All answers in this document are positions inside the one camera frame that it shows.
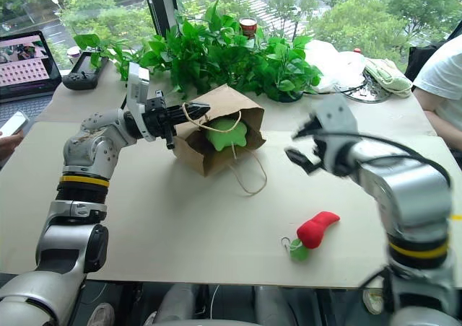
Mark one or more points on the grey sneaker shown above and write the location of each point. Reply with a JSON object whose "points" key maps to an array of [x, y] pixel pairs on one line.
{"points": [[102, 315]]}

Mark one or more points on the large green leafy plant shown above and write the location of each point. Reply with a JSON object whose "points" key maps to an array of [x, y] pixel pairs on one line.
{"points": [[202, 52]]}

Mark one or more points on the green plush toy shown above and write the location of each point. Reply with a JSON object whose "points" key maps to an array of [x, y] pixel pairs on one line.
{"points": [[225, 135]]}

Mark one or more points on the black chair back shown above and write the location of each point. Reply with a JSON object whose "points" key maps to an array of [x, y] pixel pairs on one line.
{"points": [[420, 61]]}

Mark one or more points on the brown paper bag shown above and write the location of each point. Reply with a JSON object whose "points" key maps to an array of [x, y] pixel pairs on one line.
{"points": [[231, 102]]}

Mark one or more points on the red chili plush toy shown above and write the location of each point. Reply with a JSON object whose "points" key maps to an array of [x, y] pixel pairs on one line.
{"points": [[317, 228]]}

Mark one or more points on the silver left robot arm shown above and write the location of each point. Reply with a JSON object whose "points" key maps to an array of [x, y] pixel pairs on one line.
{"points": [[86, 145]]}

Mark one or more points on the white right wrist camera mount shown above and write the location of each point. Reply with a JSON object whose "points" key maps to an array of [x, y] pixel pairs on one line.
{"points": [[337, 115]]}

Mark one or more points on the black window frame post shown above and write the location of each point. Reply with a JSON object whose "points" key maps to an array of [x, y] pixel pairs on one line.
{"points": [[160, 5]]}

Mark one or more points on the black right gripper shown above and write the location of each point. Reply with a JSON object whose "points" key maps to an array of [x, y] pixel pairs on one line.
{"points": [[325, 149]]}

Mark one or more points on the red paper cup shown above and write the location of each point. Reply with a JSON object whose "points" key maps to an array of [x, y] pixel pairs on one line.
{"points": [[248, 26]]}

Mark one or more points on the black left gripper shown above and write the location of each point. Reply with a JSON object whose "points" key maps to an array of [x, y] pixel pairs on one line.
{"points": [[157, 118]]}

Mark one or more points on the green white folded cloth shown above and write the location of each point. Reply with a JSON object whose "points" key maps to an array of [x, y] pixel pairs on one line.
{"points": [[388, 75]]}

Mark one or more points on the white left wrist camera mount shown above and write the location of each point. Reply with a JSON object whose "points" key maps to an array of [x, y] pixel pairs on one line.
{"points": [[137, 84]]}

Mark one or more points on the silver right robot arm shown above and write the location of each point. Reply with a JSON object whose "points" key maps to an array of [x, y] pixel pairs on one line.
{"points": [[404, 185]]}

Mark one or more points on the green plant in dark pot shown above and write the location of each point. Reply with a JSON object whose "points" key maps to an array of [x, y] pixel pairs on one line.
{"points": [[288, 66]]}

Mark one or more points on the white smartphone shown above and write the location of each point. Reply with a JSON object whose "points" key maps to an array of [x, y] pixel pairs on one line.
{"points": [[13, 123]]}

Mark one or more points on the small white cup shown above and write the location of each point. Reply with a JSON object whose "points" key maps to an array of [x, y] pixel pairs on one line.
{"points": [[73, 55]]}

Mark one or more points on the grey laptop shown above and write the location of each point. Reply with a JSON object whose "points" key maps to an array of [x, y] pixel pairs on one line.
{"points": [[25, 70]]}

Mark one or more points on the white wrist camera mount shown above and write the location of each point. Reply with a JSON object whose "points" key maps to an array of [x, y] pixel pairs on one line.
{"points": [[337, 115], [137, 84]]}

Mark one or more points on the red bottle cap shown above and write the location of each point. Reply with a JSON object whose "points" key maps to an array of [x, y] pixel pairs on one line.
{"points": [[357, 50]]}

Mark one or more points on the bystander bare hand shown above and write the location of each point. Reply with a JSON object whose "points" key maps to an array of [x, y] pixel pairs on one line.
{"points": [[9, 144]]}

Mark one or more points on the white plastic bag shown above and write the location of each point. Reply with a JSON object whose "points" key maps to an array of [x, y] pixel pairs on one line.
{"points": [[332, 66]]}

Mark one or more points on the black handheld controller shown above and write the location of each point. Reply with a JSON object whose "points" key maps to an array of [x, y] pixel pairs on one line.
{"points": [[81, 75]]}

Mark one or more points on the person in white shirt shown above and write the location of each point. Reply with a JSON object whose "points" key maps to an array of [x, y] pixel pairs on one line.
{"points": [[442, 73]]}

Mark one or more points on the trailing green vine plant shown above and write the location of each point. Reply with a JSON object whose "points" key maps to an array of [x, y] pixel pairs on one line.
{"points": [[108, 50]]}

